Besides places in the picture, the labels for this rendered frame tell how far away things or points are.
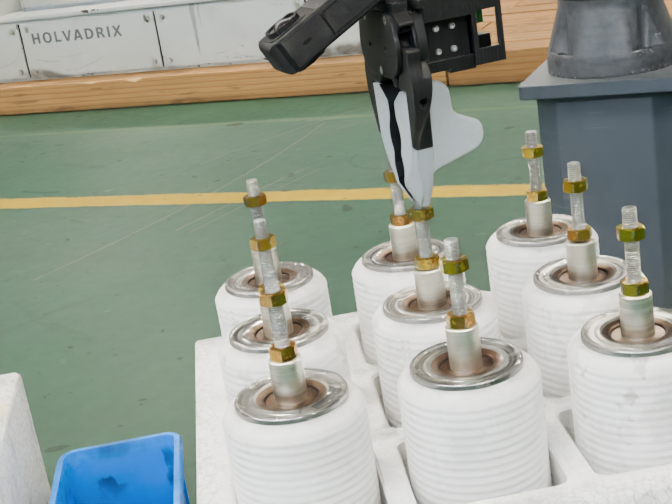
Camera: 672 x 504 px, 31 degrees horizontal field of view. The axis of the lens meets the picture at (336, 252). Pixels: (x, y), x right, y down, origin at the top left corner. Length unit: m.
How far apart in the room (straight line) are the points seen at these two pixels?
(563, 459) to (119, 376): 0.83
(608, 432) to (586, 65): 0.65
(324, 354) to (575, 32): 0.64
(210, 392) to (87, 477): 0.16
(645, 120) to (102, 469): 0.70
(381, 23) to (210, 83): 2.36
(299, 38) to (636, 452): 0.35
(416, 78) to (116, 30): 2.61
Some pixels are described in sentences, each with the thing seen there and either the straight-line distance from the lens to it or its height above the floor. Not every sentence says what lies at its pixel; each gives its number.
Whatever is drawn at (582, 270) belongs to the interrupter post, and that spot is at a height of 0.26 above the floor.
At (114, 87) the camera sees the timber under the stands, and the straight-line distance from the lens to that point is 3.34.
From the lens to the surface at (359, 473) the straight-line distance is 0.79.
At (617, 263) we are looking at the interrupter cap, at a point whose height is 0.25.
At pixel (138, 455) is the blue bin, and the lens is 1.09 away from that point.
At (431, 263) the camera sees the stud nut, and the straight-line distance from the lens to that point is 0.89.
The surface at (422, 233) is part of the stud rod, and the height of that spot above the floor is 0.31.
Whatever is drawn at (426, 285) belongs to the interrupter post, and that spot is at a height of 0.27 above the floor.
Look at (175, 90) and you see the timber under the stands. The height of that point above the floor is 0.04.
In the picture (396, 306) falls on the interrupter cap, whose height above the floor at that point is 0.25.
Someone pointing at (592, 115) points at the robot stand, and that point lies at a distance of 1.38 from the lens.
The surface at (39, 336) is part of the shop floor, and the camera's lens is 1.74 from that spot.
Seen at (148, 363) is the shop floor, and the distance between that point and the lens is 1.56.
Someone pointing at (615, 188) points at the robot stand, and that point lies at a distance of 1.40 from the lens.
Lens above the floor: 0.59
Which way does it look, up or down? 19 degrees down
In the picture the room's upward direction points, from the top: 9 degrees counter-clockwise
